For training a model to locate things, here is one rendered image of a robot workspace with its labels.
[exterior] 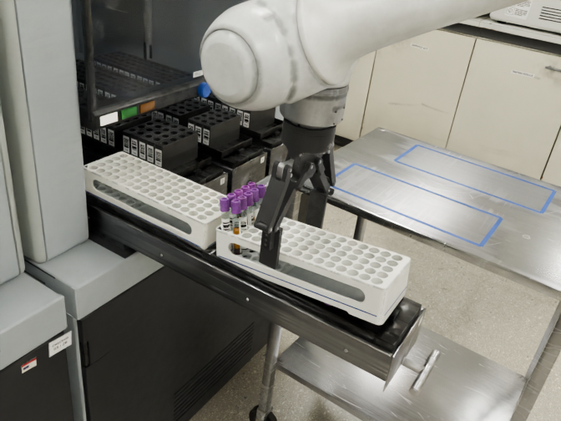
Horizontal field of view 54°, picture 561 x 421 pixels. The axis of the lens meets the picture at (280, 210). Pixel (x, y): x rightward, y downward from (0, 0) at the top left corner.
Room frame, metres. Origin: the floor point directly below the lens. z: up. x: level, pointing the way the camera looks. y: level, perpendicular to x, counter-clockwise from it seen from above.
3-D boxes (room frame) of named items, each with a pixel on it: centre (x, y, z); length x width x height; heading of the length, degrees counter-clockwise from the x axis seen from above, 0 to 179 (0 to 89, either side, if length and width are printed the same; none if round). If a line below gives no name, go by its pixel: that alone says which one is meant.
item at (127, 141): (1.10, 0.31, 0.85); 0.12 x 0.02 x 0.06; 152
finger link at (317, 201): (0.79, -0.06, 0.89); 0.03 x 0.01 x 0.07; 61
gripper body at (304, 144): (0.73, -0.03, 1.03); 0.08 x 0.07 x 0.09; 151
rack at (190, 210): (0.87, 0.22, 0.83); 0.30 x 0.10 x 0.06; 61
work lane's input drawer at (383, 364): (0.79, 0.07, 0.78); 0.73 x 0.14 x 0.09; 61
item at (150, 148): (1.07, 0.25, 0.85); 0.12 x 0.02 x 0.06; 151
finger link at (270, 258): (0.68, 0.01, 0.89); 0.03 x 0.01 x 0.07; 61
